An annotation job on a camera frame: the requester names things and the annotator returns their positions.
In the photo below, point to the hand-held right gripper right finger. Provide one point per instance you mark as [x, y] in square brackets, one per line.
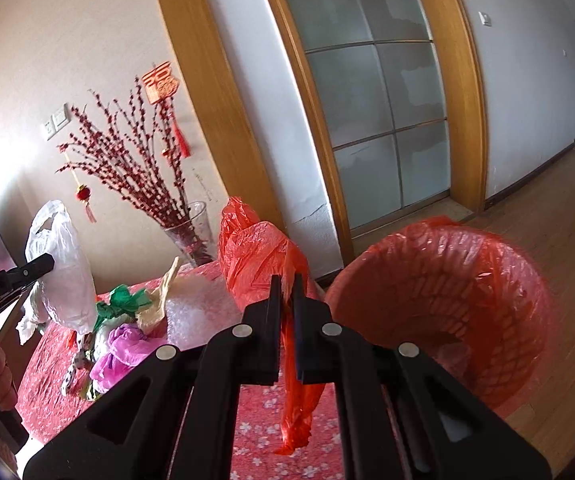
[312, 350]

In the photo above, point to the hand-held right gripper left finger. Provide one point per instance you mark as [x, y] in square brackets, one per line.
[267, 340]

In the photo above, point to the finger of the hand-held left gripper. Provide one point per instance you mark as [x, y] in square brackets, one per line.
[34, 266]

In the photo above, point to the white plastic bag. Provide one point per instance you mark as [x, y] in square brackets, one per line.
[62, 270]

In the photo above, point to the red plastic bag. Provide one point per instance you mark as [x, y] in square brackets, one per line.
[252, 250]

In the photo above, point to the red lined waste basket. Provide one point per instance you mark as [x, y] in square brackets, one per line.
[467, 280]

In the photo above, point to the white crumpled paper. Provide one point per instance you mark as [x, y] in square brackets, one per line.
[29, 322]

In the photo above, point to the clear bubble wrap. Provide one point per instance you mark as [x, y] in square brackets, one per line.
[197, 310]

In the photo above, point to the red floral tablecloth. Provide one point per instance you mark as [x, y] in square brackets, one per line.
[262, 425]

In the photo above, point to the small red lantern ornament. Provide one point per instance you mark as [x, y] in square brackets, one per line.
[83, 194]

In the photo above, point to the green plastic bag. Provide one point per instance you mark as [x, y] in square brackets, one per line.
[127, 300]

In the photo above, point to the black white patterned wrapper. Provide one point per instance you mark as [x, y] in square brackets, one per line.
[74, 370]

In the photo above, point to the purple plastic bag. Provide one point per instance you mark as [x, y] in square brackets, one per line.
[122, 350]

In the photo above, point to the glass vase with red flowers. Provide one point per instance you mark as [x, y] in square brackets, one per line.
[132, 160]

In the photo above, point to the frosted glass sliding door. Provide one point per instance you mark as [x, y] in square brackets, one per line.
[357, 85]

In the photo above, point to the white wall socket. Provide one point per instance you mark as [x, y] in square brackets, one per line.
[47, 130]

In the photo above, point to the red knot wall ornament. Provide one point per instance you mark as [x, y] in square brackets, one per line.
[160, 82]

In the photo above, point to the wooden wall trim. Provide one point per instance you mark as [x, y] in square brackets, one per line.
[202, 85]

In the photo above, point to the wooden door frame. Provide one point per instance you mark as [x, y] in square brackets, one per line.
[467, 110]

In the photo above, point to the small white wall switch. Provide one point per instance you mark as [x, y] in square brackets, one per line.
[486, 18]

